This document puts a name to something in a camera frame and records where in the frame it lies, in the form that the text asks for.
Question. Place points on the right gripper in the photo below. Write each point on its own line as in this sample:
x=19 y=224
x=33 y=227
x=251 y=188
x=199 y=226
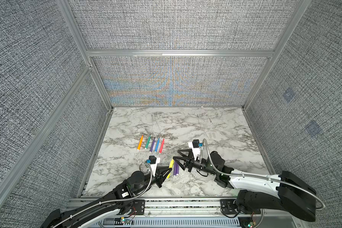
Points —
x=190 y=161

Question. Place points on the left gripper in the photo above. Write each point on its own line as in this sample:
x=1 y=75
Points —
x=158 y=177

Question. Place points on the purple highlighter pen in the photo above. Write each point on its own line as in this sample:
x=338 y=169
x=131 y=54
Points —
x=152 y=145
x=175 y=169

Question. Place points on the yellow highlighter pen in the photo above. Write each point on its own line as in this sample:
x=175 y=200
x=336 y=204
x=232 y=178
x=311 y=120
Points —
x=170 y=167

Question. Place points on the pink highlighter pen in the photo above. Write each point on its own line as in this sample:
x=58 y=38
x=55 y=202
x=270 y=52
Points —
x=161 y=147

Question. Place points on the blue highlighter pen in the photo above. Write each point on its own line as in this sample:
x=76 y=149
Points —
x=157 y=145

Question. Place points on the green highlighter pen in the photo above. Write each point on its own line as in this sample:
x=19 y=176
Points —
x=147 y=142

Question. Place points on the orange highlighter pen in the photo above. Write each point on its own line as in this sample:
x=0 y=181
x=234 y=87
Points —
x=140 y=143

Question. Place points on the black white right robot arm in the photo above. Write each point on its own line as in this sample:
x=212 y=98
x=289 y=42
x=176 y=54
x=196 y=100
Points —
x=284 y=192

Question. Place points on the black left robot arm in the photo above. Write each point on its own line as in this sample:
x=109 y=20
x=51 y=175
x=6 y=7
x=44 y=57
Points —
x=119 y=201

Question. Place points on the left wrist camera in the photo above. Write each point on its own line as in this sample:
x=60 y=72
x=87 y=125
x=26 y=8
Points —
x=152 y=162

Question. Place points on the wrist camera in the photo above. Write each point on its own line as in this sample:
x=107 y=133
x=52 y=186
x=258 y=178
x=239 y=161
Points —
x=152 y=162
x=195 y=146

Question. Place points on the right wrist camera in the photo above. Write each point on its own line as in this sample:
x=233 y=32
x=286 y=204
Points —
x=195 y=146

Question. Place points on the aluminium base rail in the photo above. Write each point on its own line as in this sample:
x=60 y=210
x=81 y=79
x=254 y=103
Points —
x=179 y=207

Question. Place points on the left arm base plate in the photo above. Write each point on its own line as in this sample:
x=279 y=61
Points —
x=136 y=207

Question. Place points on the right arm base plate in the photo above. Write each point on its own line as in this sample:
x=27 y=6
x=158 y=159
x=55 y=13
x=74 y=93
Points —
x=228 y=207

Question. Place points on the white vented cable duct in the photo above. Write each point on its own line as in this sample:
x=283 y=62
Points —
x=172 y=222

